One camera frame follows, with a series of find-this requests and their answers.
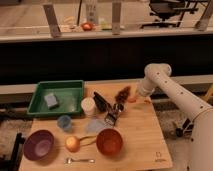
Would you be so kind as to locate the blue plastic cup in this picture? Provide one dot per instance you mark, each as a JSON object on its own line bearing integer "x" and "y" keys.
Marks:
{"x": 64, "y": 122}

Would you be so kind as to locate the purple bowl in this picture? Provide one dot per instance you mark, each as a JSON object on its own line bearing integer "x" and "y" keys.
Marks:
{"x": 38, "y": 145}

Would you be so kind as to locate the silver fork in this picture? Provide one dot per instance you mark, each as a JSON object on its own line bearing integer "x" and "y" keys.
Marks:
{"x": 71, "y": 160}

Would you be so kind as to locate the blue sponge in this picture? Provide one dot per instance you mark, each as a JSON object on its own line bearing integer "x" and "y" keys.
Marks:
{"x": 51, "y": 100}

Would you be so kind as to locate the yellow onion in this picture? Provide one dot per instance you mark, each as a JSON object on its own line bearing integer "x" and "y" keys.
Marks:
{"x": 72, "y": 144}

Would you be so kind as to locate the gold spoon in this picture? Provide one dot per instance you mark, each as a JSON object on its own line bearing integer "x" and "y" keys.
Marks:
{"x": 87, "y": 140}

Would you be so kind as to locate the brown pinecone brush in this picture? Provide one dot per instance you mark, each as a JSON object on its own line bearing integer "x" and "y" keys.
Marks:
{"x": 123, "y": 95}

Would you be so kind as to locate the red bowl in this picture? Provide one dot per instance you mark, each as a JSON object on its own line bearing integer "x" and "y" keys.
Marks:
{"x": 109, "y": 142}

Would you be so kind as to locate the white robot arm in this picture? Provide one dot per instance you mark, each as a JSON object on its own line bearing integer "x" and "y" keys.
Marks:
{"x": 197, "y": 110}

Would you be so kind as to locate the white cup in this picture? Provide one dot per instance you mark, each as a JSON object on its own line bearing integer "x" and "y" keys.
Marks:
{"x": 88, "y": 106}

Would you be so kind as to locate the clear plastic lid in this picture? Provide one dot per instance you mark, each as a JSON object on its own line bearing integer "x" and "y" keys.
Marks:
{"x": 95, "y": 126}

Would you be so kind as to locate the black stand base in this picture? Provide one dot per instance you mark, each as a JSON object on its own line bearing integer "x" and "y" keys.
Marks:
{"x": 186, "y": 128}

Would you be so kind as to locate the red apple background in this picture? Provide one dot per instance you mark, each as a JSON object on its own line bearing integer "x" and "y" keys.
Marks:
{"x": 87, "y": 26}

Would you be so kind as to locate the black office chair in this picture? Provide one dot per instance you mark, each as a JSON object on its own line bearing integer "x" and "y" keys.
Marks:
{"x": 165, "y": 9}

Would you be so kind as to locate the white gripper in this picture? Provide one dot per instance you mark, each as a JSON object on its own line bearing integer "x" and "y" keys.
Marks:
{"x": 142, "y": 92}

